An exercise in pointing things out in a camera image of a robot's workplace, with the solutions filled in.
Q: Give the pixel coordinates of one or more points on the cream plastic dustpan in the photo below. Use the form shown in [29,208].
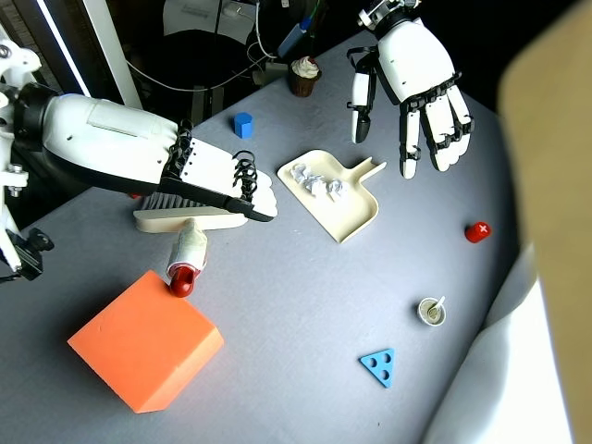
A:
[347,217]

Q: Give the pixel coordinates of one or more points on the toy cupcake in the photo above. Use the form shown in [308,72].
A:
[304,76]

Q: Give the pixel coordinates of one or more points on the blue connector box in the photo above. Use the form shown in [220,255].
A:
[293,39]

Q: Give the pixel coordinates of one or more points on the blue hexagonal block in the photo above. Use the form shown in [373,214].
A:
[243,126]

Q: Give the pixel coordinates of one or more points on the red cylinder block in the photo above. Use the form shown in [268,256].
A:
[476,232]

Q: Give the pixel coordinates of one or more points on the tan blurred board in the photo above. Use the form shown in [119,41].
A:
[555,185]

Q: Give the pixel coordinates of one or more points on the white paper panel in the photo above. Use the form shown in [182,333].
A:
[199,18]

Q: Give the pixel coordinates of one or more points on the white plastic spoon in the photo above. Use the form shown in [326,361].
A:
[439,304]

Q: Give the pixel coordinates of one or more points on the small paper cup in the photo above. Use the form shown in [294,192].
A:
[432,319]

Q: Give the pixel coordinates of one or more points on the blue triangle block with holes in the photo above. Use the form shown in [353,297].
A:
[370,361]

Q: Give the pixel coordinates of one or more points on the white fabric sheet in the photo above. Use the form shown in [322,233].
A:
[499,379]

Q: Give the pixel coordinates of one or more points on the orange foam block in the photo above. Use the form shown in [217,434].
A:
[139,337]

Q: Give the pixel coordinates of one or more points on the white frame post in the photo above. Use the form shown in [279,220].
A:
[111,51]

